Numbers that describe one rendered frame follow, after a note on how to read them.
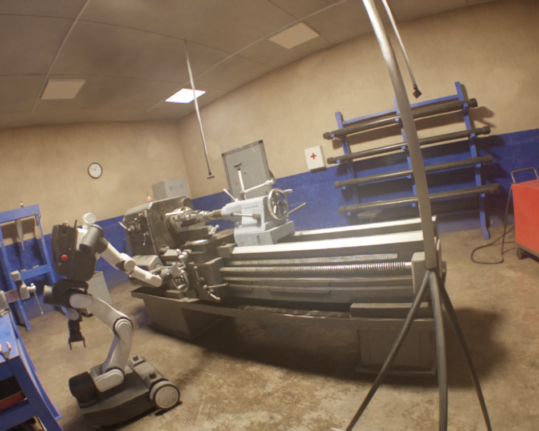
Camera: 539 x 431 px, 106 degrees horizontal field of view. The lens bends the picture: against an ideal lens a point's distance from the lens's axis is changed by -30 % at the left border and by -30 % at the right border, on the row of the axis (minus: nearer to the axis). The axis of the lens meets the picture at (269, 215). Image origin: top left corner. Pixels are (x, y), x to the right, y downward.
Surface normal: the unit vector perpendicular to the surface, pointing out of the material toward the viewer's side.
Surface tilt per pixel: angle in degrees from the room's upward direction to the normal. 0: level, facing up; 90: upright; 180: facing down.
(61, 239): 94
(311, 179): 90
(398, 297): 90
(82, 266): 104
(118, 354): 90
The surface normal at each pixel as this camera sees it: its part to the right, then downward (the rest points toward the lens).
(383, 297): -0.57, 0.20
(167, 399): 0.69, -0.08
